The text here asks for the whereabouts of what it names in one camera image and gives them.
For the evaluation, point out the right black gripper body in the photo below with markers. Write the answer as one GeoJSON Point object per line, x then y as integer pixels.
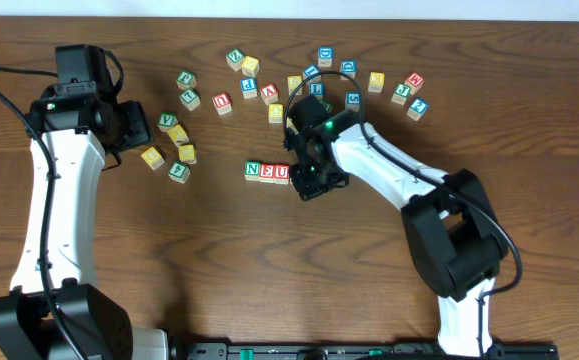
{"type": "Point", "coordinates": [312, 182]}

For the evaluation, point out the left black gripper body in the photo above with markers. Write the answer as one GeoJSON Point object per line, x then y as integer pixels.
{"type": "Point", "coordinates": [136, 125]}

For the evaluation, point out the red u block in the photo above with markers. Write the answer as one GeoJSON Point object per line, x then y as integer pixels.
{"type": "Point", "coordinates": [281, 174]}
{"type": "Point", "coordinates": [222, 103]}

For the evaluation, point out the red E block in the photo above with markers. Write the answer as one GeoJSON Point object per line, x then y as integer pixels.
{"type": "Point", "coordinates": [266, 173]}

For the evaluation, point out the green N block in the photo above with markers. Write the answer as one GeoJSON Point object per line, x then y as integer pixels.
{"type": "Point", "coordinates": [252, 170]}

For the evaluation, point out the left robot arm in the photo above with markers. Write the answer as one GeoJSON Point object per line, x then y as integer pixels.
{"type": "Point", "coordinates": [54, 308]}

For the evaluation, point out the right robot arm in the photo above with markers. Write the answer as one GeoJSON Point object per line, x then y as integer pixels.
{"type": "Point", "coordinates": [453, 236]}

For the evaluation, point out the yellow G block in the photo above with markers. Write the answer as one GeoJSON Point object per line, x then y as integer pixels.
{"type": "Point", "coordinates": [153, 157]}

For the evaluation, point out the green V block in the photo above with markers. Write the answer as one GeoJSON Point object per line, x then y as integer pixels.
{"type": "Point", "coordinates": [167, 121]}

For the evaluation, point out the yellow K block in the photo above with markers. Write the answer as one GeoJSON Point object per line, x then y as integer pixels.
{"type": "Point", "coordinates": [178, 135]}

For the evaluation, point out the yellow O block left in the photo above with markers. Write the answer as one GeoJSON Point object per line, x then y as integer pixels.
{"type": "Point", "coordinates": [187, 154]}

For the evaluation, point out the yellow o block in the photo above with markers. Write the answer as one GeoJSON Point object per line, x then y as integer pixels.
{"type": "Point", "coordinates": [187, 154]}
{"type": "Point", "coordinates": [275, 113]}

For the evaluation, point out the green 4 block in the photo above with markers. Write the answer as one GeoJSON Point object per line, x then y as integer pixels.
{"type": "Point", "coordinates": [179, 172]}

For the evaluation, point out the green 7 block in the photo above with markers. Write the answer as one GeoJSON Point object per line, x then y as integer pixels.
{"type": "Point", "coordinates": [190, 99]}

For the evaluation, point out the green J block left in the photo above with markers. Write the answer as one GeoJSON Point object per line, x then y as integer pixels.
{"type": "Point", "coordinates": [186, 80]}

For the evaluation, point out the green B block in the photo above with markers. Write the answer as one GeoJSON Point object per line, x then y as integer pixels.
{"type": "Point", "coordinates": [327, 106]}

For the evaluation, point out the yellow O block centre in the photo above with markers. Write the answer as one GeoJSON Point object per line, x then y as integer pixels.
{"type": "Point", "coordinates": [275, 113]}

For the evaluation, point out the blue S block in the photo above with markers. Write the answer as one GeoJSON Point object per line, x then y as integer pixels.
{"type": "Point", "coordinates": [353, 101]}

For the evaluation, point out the blue L block lower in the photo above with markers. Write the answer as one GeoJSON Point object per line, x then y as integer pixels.
{"type": "Point", "coordinates": [317, 90]}

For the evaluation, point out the blue l block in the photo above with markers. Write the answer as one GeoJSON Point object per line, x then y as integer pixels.
{"type": "Point", "coordinates": [311, 74]}
{"type": "Point", "coordinates": [317, 90]}

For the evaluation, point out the red A block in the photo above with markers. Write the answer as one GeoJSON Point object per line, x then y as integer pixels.
{"type": "Point", "coordinates": [269, 93]}

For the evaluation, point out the yellow S block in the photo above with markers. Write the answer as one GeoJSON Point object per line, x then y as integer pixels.
{"type": "Point", "coordinates": [294, 85]}

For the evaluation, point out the blue L block upper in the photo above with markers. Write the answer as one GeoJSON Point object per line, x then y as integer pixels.
{"type": "Point", "coordinates": [311, 74]}

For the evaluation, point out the blue P block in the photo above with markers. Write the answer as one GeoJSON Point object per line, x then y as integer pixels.
{"type": "Point", "coordinates": [249, 88]}

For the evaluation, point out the blue D block right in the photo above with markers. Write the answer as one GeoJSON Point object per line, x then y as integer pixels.
{"type": "Point", "coordinates": [348, 69]}

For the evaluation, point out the blue d block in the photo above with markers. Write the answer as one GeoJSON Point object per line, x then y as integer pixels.
{"type": "Point", "coordinates": [325, 57]}
{"type": "Point", "coordinates": [348, 69]}

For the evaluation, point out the yellow block right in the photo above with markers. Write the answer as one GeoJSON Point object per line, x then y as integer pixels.
{"type": "Point", "coordinates": [376, 82]}

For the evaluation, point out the green Z block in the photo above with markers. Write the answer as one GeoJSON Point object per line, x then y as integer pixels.
{"type": "Point", "coordinates": [235, 59]}

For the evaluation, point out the blue D block top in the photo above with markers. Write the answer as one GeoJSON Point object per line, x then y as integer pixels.
{"type": "Point", "coordinates": [325, 57]}

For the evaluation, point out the yellow block beside Z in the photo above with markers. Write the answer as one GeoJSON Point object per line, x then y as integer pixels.
{"type": "Point", "coordinates": [250, 66]}

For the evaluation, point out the red M block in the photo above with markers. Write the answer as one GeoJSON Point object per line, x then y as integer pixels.
{"type": "Point", "coordinates": [414, 81]}

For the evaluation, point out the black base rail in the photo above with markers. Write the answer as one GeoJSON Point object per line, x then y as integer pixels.
{"type": "Point", "coordinates": [416, 350]}

